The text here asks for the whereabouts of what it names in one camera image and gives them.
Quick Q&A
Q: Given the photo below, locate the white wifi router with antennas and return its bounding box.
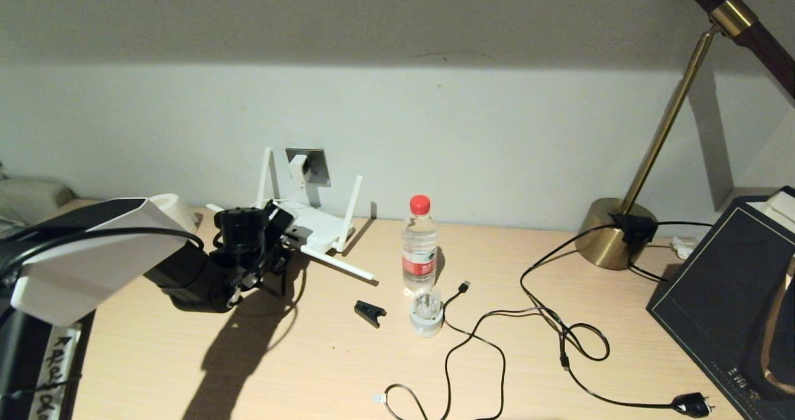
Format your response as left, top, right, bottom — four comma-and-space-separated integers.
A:
205, 148, 377, 283

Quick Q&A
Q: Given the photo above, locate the white power adapter with cord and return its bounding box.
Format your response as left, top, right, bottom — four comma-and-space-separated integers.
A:
288, 155, 312, 211

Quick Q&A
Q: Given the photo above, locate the small black plastic clip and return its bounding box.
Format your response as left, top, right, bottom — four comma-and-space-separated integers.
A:
354, 300, 388, 329

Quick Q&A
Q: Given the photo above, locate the white toilet paper roll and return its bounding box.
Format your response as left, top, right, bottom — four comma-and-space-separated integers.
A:
149, 193, 198, 232

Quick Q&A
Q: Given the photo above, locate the clear water bottle red cap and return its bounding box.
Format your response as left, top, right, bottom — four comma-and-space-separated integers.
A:
401, 195, 439, 296

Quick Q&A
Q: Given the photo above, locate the small white clear-dome humidifier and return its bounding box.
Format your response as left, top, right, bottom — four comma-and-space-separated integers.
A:
409, 285, 444, 337

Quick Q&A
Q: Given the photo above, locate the white handwritten label tape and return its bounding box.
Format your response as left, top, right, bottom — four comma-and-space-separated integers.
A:
31, 327, 83, 420

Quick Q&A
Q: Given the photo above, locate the grey cushion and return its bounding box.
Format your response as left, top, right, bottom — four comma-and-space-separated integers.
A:
0, 180, 75, 223

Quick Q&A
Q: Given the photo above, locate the brass desk lamp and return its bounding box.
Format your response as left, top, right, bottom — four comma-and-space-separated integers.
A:
575, 0, 795, 270

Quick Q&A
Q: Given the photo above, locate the black block on lamp base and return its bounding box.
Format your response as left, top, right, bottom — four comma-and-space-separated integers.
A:
612, 214, 658, 247

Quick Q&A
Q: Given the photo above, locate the dark blue gift bag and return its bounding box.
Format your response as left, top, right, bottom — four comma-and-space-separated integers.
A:
646, 187, 795, 420

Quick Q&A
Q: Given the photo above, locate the white box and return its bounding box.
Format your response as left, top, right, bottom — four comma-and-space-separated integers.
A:
748, 191, 795, 237

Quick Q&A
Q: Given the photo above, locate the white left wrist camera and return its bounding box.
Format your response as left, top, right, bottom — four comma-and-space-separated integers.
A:
266, 204, 298, 238

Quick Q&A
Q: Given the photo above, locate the black left camera cable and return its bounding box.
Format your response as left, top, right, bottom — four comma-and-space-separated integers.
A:
211, 203, 293, 296

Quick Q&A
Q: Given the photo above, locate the grey wall power socket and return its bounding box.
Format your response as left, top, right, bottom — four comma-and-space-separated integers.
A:
286, 148, 330, 186

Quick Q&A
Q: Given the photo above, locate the black cable with white tag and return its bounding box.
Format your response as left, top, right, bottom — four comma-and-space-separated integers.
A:
373, 383, 429, 420

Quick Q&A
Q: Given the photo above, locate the black USB cable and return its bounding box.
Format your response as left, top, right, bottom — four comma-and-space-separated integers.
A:
442, 281, 611, 420

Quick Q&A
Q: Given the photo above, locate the black lamp power cord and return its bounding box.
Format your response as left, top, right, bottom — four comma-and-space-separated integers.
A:
520, 221, 714, 418

